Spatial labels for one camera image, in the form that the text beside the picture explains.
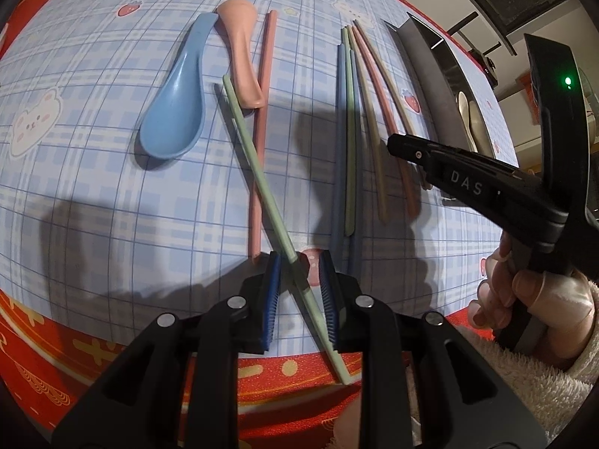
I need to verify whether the beige plastic spoon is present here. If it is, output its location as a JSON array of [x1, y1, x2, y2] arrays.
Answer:
[[456, 91, 478, 153], [469, 100, 493, 158]]

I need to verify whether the metal utensil box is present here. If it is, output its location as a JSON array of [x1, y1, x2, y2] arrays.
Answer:
[[384, 12, 499, 207]]

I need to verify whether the green chopstick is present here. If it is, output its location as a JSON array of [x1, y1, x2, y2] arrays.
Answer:
[[222, 75, 352, 385], [341, 27, 357, 237]]

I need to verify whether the blue plaid printed mat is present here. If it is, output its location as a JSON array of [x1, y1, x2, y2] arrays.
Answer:
[[0, 0, 520, 351]]

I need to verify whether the beige chopstick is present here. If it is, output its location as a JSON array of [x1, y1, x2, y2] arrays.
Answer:
[[354, 19, 434, 190], [346, 25, 388, 223]]

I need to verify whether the small black device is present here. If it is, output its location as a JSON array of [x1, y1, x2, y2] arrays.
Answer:
[[472, 49, 499, 86]]

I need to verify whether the black metal frame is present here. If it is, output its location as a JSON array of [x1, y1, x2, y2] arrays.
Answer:
[[444, 9, 502, 58]]

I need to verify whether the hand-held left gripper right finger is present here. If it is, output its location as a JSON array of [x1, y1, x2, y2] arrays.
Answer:
[[318, 250, 550, 449]]

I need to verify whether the pink chopstick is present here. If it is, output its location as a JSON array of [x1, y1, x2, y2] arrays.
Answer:
[[247, 10, 279, 263], [351, 25, 419, 218]]

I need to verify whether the red patterned tablecloth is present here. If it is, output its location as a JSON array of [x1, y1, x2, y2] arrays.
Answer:
[[0, 0, 520, 449]]

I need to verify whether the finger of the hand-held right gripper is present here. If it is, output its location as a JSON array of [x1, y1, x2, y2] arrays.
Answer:
[[387, 133, 570, 245]]

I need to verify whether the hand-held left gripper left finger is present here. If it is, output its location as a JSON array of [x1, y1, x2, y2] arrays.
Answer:
[[51, 251, 282, 449]]

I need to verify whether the blue plastic spoon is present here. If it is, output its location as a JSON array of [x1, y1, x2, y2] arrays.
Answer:
[[139, 13, 221, 159]]

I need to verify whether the person's right hand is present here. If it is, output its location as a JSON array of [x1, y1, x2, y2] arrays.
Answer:
[[468, 234, 599, 371]]

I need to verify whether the blue chopstick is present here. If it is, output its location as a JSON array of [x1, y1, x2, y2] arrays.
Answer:
[[330, 44, 346, 256]]

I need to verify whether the pink plastic spoon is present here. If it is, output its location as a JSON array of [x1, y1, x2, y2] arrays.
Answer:
[[216, 0, 265, 109]]

